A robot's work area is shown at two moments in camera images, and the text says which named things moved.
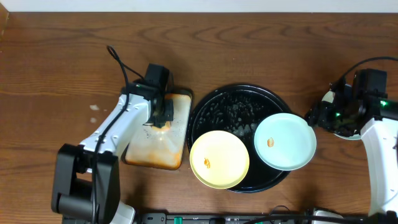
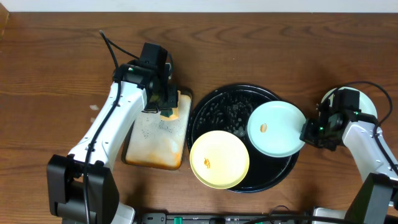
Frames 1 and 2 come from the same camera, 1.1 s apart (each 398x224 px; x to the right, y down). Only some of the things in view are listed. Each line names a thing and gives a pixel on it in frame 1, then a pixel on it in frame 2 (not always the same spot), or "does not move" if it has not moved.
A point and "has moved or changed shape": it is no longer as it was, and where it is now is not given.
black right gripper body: x=336 y=119 → x=319 y=134
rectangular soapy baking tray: x=163 y=148 does not move
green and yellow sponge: x=166 y=127 has moved or changed shape
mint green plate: x=357 y=137 has moved or changed shape
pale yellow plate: x=219 y=159 does not move
